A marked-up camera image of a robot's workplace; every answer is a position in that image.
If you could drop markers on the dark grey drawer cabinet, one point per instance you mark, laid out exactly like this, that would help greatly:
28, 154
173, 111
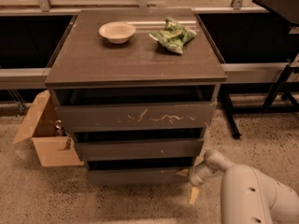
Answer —
136, 89

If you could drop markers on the grey middle drawer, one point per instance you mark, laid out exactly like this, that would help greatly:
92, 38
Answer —
139, 144

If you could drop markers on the green crumpled chip bag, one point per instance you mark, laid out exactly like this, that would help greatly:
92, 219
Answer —
174, 36

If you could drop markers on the grey top drawer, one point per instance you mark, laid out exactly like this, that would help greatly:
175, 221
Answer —
126, 117

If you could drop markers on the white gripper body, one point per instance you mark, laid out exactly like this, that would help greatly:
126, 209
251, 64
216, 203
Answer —
194, 176

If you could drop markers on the white bowl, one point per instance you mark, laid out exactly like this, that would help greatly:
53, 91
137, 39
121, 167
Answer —
117, 32

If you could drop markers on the metal can in box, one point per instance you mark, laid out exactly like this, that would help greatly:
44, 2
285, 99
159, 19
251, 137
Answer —
59, 130

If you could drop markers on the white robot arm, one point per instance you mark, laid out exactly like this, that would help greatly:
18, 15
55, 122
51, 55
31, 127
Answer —
248, 196

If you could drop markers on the black table with legs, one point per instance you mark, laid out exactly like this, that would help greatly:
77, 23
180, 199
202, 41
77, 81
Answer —
276, 81

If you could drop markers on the grey drawer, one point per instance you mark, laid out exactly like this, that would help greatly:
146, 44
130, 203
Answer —
139, 144
126, 117
127, 172

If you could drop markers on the open cardboard box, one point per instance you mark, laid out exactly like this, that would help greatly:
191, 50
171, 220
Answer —
38, 127

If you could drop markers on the grey bottom drawer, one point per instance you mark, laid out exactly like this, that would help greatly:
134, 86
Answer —
127, 172

